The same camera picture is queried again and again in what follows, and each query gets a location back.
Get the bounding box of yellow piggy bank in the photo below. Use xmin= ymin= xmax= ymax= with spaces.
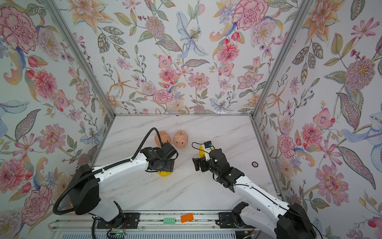
xmin=199 ymin=144 xmax=209 ymax=158
xmin=158 ymin=171 xmax=171 ymax=177

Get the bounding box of pink piggy bank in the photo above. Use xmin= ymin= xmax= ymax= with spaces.
xmin=154 ymin=131 xmax=171 ymax=147
xmin=173 ymin=130 xmax=189 ymax=148

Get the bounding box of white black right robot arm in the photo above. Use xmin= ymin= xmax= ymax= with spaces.
xmin=193 ymin=149 xmax=321 ymax=239

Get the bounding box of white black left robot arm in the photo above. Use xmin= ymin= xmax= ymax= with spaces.
xmin=69 ymin=142 xmax=179 ymax=227

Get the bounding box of green terminal block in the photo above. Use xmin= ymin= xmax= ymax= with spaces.
xmin=163 ymin=218 xmax=176 ymax=225

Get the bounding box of orange tag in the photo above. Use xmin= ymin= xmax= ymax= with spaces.
xmin=181 ymin=213 xmax=194 ymax=224

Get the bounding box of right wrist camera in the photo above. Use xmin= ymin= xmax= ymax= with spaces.
xmin=203 ymin=141 xmax=215 ymax=152

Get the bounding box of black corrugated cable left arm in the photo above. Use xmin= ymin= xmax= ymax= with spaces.
xmin=53 ymin=127 xmax=163 ymax=216

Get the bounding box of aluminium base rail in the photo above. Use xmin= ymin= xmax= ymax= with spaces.
xmin=47 ymin=210 xmax=302 ymax=232

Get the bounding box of aluminium frame corner post right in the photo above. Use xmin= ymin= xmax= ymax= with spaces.
xmin=251 ymin=0 xmax=313 ymax=120

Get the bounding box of aluminium frame corner post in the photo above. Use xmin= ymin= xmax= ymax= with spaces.
xmin=42 ymin=0 xmax=116 ymax=121
xmin=251 ymin=0 xmax=313 ymax=120

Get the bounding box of aluminium frame corner post left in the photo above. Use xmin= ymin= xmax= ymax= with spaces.
xmin=42 ymin=0 xmax=116 ymax=121

